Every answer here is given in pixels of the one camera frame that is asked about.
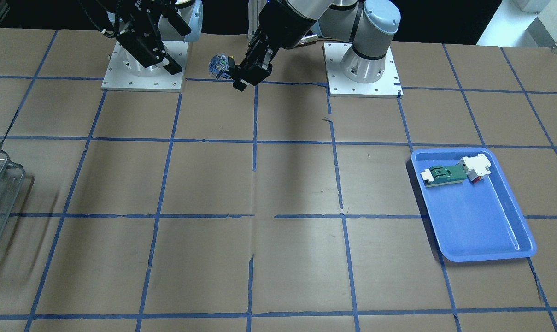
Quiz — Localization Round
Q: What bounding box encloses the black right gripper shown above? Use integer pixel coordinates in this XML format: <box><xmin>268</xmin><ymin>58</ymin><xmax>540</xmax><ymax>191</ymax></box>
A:
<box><xmin>116</xmin><ymin>7</ymin><xmax>191</xmax><ymax>74</ymax></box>

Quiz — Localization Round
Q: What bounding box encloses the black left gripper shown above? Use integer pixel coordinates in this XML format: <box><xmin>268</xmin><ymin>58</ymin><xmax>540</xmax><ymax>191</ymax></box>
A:
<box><xmin>232</xmin><ymin>28</ymin><xmax>284</xmax><ymax>92</ymax></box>

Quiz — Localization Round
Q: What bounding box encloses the red emergency stop button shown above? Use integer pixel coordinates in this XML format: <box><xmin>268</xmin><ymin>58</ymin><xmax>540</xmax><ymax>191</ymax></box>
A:
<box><xmin>209</xmin><ymin>54</ymin><xmax>235</xmax><ymax>80</ymax></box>

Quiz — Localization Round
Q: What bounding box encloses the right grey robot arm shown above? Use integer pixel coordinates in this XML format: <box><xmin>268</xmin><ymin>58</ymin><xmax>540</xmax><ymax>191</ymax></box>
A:
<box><xmin>78</xmin><ymin>0</ymin><xmax>196</xmax><ymax>74</ymax></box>

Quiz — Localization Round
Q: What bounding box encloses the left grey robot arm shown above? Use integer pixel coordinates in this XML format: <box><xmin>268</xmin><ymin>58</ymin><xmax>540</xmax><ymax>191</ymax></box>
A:
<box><xmin>230</xmin><ymin>0</ymin><xmax>402</xmax><ymax>91</ymax></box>

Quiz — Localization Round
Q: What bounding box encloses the green terminal block module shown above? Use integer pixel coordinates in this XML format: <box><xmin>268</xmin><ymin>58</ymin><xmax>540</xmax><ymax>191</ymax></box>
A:
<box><xmin>420</xmin><ymin>165</ymin><xmax>467</xmax><ymax>187</ymax></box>

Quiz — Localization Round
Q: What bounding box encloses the white relay module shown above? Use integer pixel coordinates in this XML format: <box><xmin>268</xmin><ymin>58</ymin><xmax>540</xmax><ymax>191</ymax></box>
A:
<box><xmin>457</xmin><ymin>153</ymin><xmax>491</xmax><ymax>184</ymax></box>

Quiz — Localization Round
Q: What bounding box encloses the blue plastic tray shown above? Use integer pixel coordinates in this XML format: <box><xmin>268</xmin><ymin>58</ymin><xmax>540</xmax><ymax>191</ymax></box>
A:
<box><xmin>411</xmin><ymin>147</ymin><xmax>537</xmax><ymax>262</ymax></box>

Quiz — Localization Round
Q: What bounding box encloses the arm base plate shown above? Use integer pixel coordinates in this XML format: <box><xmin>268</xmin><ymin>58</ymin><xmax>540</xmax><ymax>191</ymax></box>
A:
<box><xmin>101</xmin><ymin>41</ymin><xmax>190</xmax><ymax>93</ymax></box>
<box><xmin>323</xmin><ymin>42</ymin><xmax>404</xmax><ymax>98</ymax></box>

